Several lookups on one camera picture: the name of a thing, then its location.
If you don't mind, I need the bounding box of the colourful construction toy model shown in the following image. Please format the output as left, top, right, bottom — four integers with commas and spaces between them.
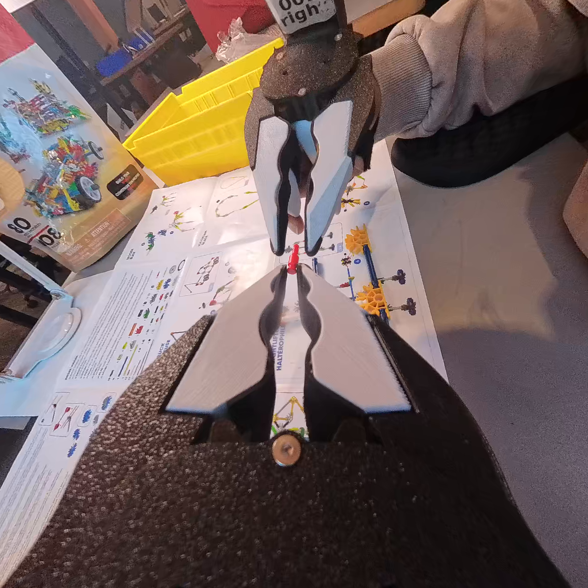
311, 224, 392, 324

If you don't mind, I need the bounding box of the white desk stand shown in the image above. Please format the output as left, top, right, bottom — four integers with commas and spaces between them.
0, 239, 84, 419

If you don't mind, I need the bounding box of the black mesh chair seat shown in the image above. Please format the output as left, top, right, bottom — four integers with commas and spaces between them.
390, 78, 588, 189

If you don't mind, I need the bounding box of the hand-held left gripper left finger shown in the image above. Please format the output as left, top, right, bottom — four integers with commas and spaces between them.
164, 265, 289, 443

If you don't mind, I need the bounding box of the clear plastic bag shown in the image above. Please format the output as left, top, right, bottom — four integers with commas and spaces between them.
215, 17, 276, 62

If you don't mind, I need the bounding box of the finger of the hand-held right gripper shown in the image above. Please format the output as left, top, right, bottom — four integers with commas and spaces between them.
253, 115, 295, 257
303, 99, 355, 257

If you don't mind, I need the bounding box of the printed paper instruction sheet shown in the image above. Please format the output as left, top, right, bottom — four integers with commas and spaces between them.
0, 140, 448, 584

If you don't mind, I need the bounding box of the blue storage crate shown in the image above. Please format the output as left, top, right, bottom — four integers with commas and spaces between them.
96, 37, 154, 78

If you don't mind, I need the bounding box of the cardboard construction toy box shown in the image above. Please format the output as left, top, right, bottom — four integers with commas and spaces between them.
0, 43, 159, 273

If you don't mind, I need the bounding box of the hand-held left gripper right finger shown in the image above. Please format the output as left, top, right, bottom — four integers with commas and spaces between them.
296, 264, 413, 443

